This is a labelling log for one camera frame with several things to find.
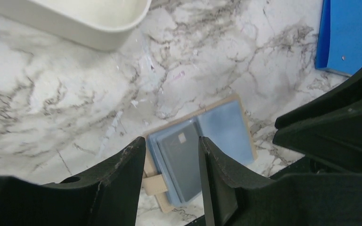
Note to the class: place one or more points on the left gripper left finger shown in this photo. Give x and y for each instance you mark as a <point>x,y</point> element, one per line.
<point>106,194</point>

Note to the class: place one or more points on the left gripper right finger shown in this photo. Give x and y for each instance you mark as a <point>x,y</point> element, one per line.
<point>236,196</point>

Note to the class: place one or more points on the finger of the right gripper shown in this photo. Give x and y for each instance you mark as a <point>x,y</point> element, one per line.
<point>334,139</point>
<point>348,92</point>

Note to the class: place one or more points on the black credit card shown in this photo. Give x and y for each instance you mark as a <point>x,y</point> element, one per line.
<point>179,150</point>

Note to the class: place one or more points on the white oblong plastic tray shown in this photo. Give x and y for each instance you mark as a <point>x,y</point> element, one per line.
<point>99,24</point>

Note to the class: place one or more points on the blue flat board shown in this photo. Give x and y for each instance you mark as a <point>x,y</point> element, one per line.
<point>339,45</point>

